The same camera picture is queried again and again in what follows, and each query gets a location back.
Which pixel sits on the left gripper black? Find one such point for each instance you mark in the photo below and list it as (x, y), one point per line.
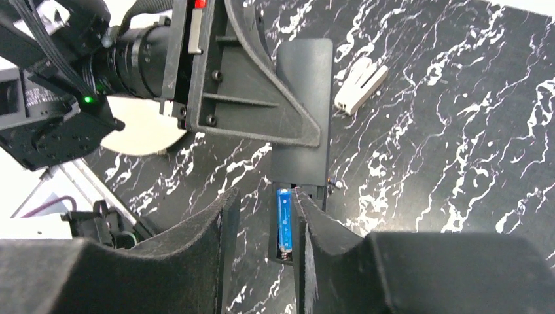
(234, 91)

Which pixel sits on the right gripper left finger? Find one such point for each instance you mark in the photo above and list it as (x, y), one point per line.
(185, 269)

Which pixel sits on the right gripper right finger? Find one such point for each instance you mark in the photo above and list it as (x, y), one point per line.
(338, 271)

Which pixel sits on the black remote control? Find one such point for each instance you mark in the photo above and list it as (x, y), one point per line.
(305, 66)

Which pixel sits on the blue AAA battery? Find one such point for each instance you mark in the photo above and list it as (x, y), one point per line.
(285, 240)

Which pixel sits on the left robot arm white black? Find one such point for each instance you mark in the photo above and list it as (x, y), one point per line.
(51, 112)

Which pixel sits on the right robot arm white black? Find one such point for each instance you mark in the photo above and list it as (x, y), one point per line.
(108, 225)

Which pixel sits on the white cylindrical bin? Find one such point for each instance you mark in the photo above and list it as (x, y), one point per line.
(146, 131)

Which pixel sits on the white battery cover piece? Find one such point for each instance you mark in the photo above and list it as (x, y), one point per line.
(363, 80)

